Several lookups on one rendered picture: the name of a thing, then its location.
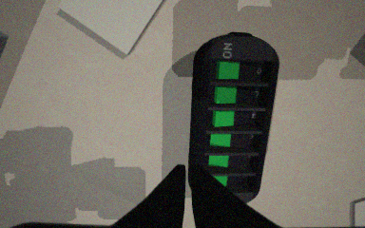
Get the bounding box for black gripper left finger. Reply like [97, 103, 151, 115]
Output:
[10, 164, 186, 228]

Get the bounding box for black rounded unit with label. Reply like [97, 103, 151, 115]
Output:
[188, 32, 279, 203]

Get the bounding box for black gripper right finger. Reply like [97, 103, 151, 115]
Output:
[191, 165, 282, 228]

